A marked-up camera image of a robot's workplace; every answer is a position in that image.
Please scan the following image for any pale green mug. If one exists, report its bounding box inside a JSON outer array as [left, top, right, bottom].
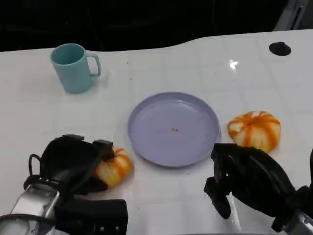
[[50, 43, 102, 94]]

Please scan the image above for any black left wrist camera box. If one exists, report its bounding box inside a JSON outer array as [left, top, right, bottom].
[[54, 199, 129, 235]]

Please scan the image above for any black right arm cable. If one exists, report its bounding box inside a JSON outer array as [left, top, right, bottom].
[[309, 146, 313, 188]]

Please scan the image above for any grey metal frame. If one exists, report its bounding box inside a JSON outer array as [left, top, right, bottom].
[[272, 0, 313, 32]]

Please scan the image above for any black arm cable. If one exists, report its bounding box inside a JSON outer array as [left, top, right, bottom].
[[309, 146, 313, 188], [23, 153, 47, 189]]

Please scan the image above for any black table cable grommet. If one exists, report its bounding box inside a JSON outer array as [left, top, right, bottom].
[[268, 42, 292, 57]]

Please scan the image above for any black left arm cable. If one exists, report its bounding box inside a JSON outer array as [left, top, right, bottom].
[[23, 153, 47, 189]]

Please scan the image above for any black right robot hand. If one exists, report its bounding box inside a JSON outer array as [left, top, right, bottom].
[[204, 143, 298, 233]]

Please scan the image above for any lilac plate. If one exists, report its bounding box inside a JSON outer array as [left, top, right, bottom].
[[127, 92, 222, 168]]

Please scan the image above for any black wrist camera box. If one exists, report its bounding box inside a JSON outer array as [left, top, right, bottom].
[[294, 185, 313, 213], [54, 199, 129, 235]]

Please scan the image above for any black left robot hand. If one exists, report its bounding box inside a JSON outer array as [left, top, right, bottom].
[[39, 134, 116, 197]]

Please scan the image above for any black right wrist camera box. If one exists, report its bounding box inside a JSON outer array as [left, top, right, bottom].
[[294, 185, 313, 213]]

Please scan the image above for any orange and white bread roll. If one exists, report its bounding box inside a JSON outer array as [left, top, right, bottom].
[[94, 146, 132, 188], [227, 111, 281, 154]]

